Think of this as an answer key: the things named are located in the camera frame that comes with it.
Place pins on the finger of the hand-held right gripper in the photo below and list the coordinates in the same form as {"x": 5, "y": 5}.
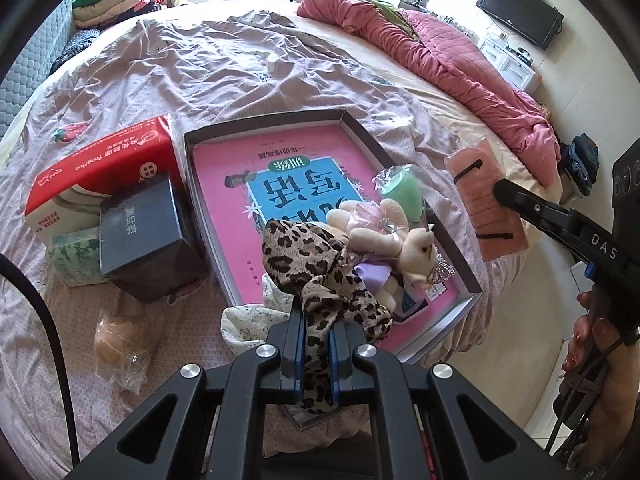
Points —
{"x": 540, "y": 210}

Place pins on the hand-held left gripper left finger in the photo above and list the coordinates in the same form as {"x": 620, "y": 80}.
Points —
{"x": 300, "y": 355}

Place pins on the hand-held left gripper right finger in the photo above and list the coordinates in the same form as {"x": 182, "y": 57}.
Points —
{"x": 334, "y": 355}

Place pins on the pink sponge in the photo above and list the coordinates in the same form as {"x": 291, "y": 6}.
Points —
{"x": 475, "y": 195}

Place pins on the leopard print scrunchie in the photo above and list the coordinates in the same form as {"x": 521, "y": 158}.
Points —
{"x": 300, "y": 255}

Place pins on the cream teddy bear pink bow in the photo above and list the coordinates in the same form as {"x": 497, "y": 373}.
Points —
{"x": 370, "y": 240}

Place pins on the cream teddy bear purple bow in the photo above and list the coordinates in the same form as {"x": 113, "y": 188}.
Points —
{"x": 420, "y": 255}

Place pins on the person's right hand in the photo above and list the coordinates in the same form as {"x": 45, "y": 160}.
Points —
{"x": 615, "y": 390}

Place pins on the blue clothes heap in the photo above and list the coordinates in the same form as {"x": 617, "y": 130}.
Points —
{"x": 580, "y": 160}

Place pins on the white floral scrunchie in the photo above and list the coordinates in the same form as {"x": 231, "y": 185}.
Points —
{"x": 245, "y": 325}

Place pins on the green puff in plastic bag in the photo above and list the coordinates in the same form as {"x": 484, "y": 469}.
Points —
{"x": 402, "y": 190}

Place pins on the white drawer cabinet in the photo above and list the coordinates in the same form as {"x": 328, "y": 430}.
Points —
{"x": 510, "y": 62}

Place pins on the pink quilt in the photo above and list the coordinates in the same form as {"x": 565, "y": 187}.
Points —
{"x": 450, "y": 60}

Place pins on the orange puff in plastic bag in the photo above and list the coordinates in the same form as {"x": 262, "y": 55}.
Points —
{"x": 117, "y": 340}

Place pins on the pink book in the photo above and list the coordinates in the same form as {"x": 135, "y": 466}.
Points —
{"x": 225, "y": 185}

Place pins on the black box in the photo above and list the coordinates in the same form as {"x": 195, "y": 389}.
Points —
{"x": 145, "y": 250}

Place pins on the black television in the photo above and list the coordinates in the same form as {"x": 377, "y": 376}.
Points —
{"x": 520, "y": 7}

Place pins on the olive green cloth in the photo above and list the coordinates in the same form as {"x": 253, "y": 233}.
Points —
{"x": 395, "y": 17}

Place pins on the green patterned tissue pack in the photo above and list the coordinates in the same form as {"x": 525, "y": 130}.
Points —
{"x": 70, "y": 260}

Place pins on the red and white tissue box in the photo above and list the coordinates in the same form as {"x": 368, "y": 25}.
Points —
{"x": 100, "y": 160}

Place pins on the pink bed sheet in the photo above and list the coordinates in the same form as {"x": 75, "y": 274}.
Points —
{"x": 225, "y": 75}

